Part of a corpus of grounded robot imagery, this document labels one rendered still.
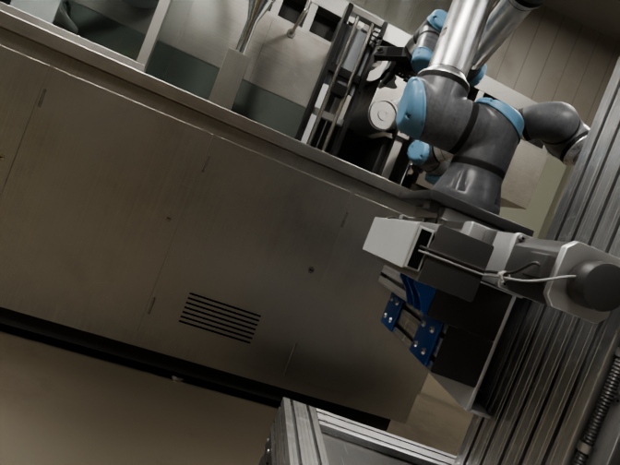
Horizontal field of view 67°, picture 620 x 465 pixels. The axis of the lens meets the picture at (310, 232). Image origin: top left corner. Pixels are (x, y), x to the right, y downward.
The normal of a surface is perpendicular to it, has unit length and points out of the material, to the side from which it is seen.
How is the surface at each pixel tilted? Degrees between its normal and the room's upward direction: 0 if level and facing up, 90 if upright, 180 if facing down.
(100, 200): 90
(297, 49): 90
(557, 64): 90
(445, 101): 83
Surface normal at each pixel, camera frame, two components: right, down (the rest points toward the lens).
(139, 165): 0.22, 0.11
